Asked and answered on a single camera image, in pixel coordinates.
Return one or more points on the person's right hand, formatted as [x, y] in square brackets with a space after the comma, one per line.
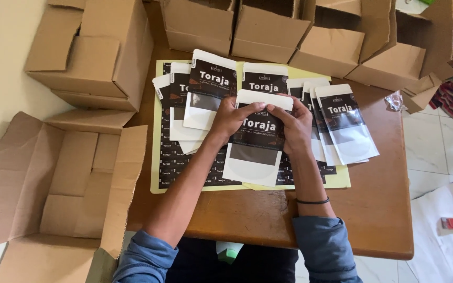
[299, 127]

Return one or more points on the person's left hand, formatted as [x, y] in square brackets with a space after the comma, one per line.
[226, 120]

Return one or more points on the black white coffee pouch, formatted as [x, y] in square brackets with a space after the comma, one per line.
[256, 157]

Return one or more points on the row of black white pouches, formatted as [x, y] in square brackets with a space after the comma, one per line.
[210, 84]

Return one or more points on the black wrist band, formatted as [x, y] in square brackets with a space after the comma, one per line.
[313, 202]

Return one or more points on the open brown cardboard box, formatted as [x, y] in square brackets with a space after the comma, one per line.
[328, 49]
[267, 39]
[391, 67]
[197, 31]

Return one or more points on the crumpled clear plastic wrap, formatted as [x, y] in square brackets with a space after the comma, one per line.
[395, 101]

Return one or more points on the white green bottle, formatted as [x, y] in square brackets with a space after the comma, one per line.
[228, 251]

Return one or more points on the closed-flap brown cardboard box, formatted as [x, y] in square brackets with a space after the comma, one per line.
[96, 55]

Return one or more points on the person's black trousers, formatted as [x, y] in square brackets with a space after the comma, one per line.
[230, 267]

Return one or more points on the large open flat cardboard box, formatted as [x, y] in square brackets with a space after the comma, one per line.
[73, 188]

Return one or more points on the small red white packet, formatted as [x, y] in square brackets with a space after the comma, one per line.
[451, 223]

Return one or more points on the white paper sheet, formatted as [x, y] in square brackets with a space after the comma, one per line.
[442, 251]

